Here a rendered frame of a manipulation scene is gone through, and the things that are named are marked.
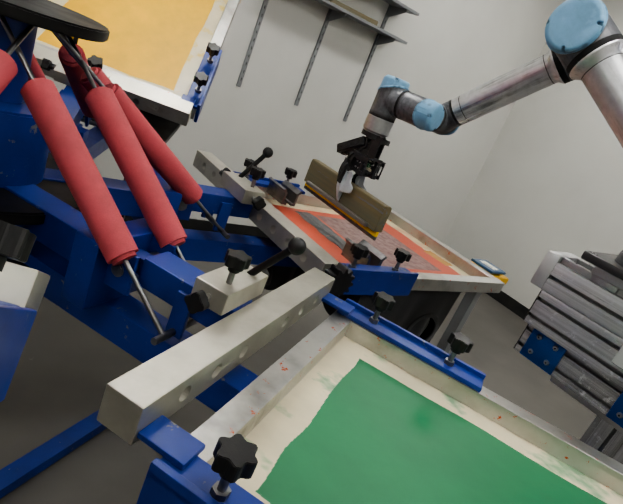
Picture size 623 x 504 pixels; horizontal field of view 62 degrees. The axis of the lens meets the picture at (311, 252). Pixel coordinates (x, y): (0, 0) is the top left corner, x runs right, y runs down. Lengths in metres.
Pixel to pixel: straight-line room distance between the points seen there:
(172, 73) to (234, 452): 1.44
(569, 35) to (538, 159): 4.11
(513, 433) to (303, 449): 0.45
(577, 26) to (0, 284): 1.10
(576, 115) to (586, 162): 0.44
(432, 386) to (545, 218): 4.25
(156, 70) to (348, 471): 1.40
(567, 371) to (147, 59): 1.50
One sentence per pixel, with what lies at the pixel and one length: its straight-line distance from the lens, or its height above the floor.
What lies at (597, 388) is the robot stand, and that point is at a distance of 1.39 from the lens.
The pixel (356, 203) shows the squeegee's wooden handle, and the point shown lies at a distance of 1.45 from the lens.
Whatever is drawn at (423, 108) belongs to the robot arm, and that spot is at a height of 1.40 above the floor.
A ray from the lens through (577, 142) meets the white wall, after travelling 5.21.
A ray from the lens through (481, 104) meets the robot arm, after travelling 1.45.
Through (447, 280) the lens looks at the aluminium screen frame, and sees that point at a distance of 1.55.
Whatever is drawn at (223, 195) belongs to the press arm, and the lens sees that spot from 1.27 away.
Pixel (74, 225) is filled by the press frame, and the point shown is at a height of 1.02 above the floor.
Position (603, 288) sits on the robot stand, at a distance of 1.32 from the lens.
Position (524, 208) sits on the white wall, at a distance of 5.29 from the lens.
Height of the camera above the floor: 1.41
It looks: 19 degrees down
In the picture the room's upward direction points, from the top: 23 degrees clockwise
